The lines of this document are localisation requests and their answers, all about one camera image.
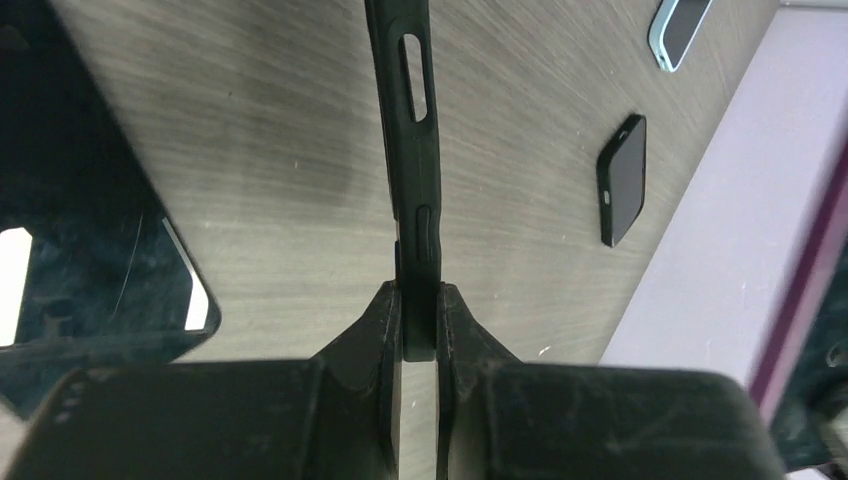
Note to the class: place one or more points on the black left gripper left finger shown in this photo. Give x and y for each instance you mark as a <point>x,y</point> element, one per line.
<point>331,416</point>

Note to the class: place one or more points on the phone in lilac case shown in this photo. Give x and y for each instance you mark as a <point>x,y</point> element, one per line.
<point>621,179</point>

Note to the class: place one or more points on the black phone case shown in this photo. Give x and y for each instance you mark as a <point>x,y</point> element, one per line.
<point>413,163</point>

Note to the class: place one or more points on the black phone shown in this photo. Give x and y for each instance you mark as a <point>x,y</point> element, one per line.
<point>93,271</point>

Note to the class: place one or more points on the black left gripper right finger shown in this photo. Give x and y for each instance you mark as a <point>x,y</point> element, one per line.
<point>502,418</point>

